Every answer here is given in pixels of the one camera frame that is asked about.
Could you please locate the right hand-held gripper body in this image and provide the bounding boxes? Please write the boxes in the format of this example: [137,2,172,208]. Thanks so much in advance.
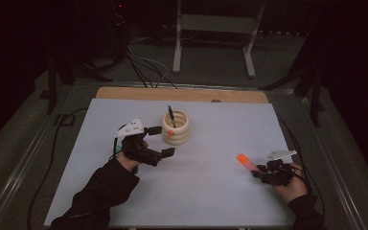
[255,150,298,187]

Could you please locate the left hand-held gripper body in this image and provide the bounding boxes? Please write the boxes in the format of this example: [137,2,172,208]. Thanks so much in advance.
[114,118,163,168]

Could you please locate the orange highlighter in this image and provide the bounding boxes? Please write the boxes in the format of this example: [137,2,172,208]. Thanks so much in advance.
[236,153,262,173]

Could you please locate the cream ribbed pen holder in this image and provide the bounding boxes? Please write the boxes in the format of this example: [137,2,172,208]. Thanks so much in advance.
[161,110,192,147]

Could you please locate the blue pen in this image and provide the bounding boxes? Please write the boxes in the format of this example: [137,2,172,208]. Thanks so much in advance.
[167,104,177,129]

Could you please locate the person's right hand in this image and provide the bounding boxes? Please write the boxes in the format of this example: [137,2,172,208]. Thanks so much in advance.
[272,162,310,206]

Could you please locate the person's left hand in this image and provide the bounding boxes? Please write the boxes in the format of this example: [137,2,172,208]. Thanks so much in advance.
[114,139,150,173]

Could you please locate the light grey table mat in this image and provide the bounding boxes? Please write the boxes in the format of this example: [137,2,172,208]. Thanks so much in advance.
[43,98,316,228]

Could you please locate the black stand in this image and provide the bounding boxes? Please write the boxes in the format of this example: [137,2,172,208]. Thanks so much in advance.
[46,56,113,115]
[258,32,326,127]

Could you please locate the dark equipment rack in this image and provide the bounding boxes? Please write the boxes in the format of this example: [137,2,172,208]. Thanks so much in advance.
[107,0,131,63]

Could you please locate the white metal stand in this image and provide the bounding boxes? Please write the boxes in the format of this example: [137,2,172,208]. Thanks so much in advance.
[172,0,266,78]

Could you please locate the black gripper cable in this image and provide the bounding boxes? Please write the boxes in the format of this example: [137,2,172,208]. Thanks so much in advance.
[108,125,127,162]
[288,164,309,185]

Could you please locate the long black floor cable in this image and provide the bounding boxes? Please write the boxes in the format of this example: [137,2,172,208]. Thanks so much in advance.
[27,107,89,230]
[276,114,326,230]

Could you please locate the white floor cable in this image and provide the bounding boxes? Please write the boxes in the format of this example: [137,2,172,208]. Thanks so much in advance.
[126,37,171,88]

